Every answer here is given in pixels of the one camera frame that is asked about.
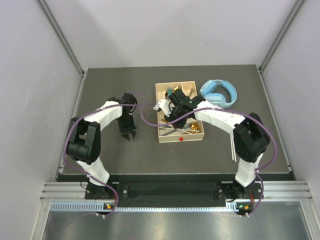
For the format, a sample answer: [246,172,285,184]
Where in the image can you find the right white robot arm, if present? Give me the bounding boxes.
[153,88,271,198]

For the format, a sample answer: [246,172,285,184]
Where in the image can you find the aluminium front rail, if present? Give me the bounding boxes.
[40,180,313,202]

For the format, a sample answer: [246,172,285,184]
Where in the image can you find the plain gold spoon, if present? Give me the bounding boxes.
[189,122,201,133]

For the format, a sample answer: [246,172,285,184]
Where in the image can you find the light blue headphones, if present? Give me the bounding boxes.
[199,79,238,109]

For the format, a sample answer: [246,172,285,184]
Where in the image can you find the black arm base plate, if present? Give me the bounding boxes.
[84,181,263,201]

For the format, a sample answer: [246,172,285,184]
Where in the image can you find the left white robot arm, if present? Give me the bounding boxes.
[65,92,138,199]

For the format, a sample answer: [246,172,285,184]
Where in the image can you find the left aluminium frame post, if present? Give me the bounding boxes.
[36,0,85,77]

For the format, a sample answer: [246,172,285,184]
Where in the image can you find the slotted cable duct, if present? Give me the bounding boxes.
[50,201,251,213]

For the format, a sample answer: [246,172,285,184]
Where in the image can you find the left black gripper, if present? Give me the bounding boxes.
[116,113,137,140]

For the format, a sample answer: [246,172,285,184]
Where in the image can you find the cream divided utensil box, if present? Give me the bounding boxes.
[155,81,205,143]

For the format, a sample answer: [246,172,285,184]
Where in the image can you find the right aluminium frame post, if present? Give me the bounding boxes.
[258,0,306,74]

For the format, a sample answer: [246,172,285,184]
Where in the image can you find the aluminium frame post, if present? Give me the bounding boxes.
[258,0,306,74]
[36,0,85,77]

